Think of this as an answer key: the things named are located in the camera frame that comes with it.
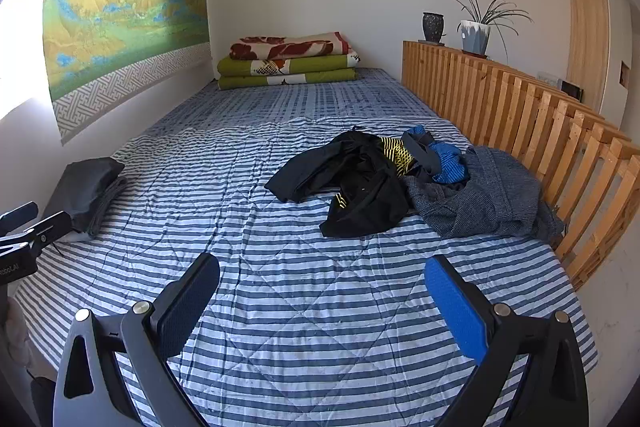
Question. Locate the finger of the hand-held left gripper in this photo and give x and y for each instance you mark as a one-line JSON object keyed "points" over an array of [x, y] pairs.
{"points": [[50, 229], [20, 213]]}

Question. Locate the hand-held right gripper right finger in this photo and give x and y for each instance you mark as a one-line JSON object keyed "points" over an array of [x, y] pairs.
{"points": [[460, 312]]}

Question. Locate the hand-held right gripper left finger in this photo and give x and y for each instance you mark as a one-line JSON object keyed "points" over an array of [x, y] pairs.
{"points": [[190, 302]]}

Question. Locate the person's left forearm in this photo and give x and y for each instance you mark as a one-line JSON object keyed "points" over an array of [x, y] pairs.
{"points": [[15, 337]]}

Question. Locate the light blue folded garment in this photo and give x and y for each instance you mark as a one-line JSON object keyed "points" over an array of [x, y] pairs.
{"points": [[72, 237]]}

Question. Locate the charcoal folded garment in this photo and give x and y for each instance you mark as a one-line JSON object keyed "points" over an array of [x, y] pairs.
{"points": [[85, 187]]}

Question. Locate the grey folded garment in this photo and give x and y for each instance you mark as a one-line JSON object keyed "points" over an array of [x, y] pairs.
{"points": [[107, 207]]}

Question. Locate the blue white striped quilt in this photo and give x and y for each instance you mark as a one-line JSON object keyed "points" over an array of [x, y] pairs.
{"points": [[225, 207]]}

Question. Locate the grey knit garment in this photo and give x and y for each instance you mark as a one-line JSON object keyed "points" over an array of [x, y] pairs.
{"points": [[495, 197]]}

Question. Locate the black yellow patterned garment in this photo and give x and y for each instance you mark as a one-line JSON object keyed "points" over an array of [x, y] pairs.
{"points": [[365, 207]]}

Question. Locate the blue striped garment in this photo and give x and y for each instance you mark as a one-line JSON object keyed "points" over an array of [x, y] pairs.
{"points": [[447, 159]]}

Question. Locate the dark grey garment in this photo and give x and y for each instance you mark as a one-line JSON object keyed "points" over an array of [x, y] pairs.
{"points": [[425, 157]]}

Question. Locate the small black device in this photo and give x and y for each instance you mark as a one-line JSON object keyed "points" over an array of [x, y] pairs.
{"points": [[571, 89]]}

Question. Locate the red floral folded blanket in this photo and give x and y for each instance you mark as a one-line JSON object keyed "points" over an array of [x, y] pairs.
{"points": [[280, 47]]}

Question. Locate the potted plant white pot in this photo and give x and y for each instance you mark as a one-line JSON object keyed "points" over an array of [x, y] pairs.
{"points": [[474, 37]]}

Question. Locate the dark ceramic vase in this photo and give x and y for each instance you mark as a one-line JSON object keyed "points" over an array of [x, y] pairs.
{"points": [[433, 27]]}

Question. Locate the light wooden panel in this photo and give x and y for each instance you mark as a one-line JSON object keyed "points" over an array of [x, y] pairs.
{"points": [[587, 32]]}

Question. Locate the wooden slatted bed rail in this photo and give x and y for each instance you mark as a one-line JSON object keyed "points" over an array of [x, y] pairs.
{"points": [[500, 102]]}

